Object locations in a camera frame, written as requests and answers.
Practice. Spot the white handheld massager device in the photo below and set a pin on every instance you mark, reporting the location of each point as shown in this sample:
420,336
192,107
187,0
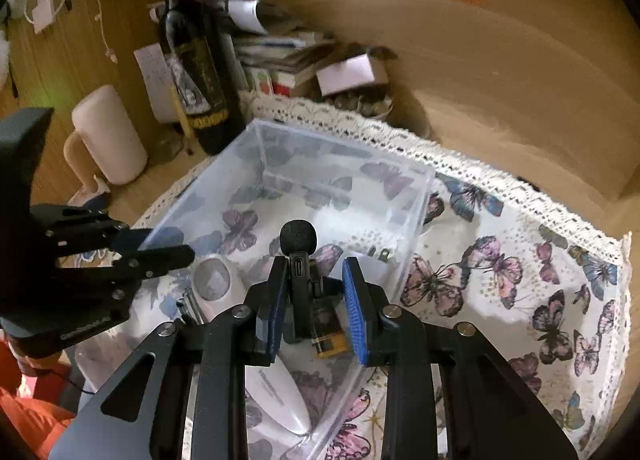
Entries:
218,288

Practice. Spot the stack of magazines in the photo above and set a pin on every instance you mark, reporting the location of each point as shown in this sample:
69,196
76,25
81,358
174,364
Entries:
266,48

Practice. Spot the white handwritten note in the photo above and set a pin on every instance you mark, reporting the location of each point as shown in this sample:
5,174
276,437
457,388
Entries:
158,83

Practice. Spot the butterfly lace table cloth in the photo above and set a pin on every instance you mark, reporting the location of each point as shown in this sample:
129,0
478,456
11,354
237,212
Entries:
550,292

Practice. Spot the white small card box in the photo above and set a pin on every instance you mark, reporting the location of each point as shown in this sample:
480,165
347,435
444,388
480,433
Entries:
360,71

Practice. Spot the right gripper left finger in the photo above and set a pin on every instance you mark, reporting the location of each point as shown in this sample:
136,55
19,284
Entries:
139,412

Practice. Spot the cream pink mug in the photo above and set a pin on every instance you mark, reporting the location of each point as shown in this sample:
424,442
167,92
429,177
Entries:
104,144

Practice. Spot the dark wine bottle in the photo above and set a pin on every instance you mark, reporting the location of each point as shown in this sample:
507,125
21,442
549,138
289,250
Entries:
191,44

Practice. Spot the clear plastic storage box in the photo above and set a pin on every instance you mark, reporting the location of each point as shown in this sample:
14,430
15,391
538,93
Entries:
354,195

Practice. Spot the white wall charger plug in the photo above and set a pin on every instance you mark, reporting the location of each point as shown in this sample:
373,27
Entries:
384,255

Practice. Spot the silver metal flashlight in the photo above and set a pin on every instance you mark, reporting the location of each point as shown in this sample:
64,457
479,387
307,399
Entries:
189,310

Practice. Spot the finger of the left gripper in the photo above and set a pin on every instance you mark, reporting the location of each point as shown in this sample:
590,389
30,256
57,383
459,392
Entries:
122,238
152,263

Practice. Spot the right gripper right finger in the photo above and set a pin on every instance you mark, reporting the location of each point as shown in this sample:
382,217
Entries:
490,412

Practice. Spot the black clip microphone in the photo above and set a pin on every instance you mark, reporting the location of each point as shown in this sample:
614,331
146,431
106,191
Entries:
298,240

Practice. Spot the black gold battery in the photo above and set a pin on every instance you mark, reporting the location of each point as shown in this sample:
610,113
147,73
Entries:
327,334

